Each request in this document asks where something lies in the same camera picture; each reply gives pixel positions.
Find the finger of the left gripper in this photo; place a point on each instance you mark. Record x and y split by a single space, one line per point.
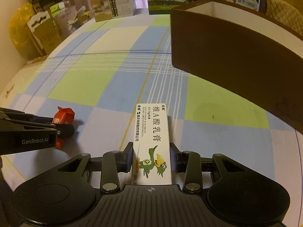
22 116
60 130

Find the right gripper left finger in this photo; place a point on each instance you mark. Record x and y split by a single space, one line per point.
113 163

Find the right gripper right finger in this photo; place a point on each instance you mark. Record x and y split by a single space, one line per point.
189 163

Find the red candy packet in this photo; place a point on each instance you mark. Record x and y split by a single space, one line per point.
63 120

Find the white ointment box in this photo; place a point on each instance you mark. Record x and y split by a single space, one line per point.
151 157

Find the brown cardboard hanger box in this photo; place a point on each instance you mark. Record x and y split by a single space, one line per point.
44 32

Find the yellow plastic bag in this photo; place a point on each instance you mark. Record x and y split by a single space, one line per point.
18 33

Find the green tissue packs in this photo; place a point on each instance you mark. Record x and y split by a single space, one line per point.
59 7

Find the brown cardboard storage box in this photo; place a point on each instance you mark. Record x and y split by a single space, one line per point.
243 51

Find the white beige product box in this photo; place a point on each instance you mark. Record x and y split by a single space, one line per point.
110 9

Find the quilted beige chair cover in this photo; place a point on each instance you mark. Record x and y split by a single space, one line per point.
284 13

